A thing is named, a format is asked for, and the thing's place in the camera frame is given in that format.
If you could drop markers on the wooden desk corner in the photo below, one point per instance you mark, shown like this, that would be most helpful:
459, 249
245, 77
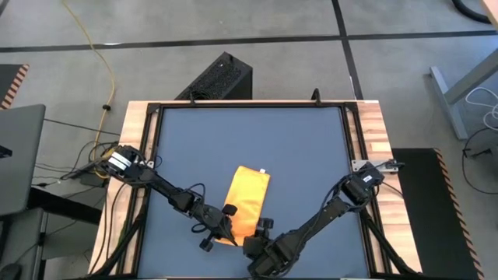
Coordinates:
492, 9

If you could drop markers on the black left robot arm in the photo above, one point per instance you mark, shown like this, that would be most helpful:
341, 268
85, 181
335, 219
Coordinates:
163, 188

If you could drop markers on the black computer tower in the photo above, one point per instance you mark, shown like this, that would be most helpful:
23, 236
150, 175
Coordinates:
221, 78

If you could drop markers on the orange towel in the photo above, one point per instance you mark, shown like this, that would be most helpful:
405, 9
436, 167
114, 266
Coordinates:
247, 198

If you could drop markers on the grey desk leg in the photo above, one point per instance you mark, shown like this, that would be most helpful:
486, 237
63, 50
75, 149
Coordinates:
453, 116

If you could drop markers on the black table frame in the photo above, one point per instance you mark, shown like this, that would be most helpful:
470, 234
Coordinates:
253, 104

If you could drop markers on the black clamp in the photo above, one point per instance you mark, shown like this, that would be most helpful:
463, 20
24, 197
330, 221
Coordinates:
191, 100
316, 99

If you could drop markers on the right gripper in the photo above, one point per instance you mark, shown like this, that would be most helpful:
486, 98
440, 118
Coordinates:
257, 246

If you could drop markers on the grey cabinet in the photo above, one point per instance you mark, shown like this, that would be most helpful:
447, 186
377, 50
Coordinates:
19, 241

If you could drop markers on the wooden table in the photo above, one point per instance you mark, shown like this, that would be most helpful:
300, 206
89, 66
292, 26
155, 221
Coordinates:
373, 107

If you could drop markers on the grey-blue table mat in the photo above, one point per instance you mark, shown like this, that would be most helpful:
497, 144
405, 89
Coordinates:
175, 264

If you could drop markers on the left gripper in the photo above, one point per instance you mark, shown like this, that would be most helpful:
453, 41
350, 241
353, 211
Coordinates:
216, 223

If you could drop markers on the black hazard-striped floor mat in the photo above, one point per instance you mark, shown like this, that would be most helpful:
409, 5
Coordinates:
428, 214
8, 79

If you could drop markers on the black shelf board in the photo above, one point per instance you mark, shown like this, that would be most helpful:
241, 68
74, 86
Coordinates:
66, 206

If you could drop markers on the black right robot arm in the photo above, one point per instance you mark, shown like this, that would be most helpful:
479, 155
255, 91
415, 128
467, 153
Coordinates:
323, 218

